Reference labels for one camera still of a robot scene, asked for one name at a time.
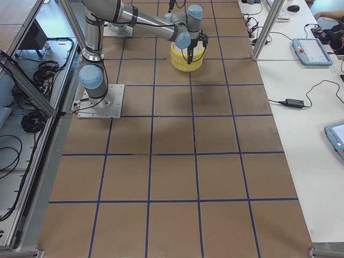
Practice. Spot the black power adapter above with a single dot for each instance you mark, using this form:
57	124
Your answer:
292	103

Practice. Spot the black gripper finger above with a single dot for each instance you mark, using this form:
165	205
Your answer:
190	54
205	43

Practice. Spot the aluminium frame post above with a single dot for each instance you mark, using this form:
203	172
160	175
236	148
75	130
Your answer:
268	24

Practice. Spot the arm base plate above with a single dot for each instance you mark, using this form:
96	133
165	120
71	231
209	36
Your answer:
117	30
109	107

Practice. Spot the black computer mouse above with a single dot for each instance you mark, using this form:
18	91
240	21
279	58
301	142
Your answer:
293	8

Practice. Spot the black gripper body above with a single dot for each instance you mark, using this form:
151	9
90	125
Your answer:
190	51

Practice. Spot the teach pendant tablet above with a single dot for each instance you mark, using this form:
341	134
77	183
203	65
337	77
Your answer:
311	52

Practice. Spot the yellow steamer layer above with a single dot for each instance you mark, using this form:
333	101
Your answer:
184	67
181	55

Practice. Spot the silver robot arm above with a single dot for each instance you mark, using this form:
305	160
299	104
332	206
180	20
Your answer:
181	28

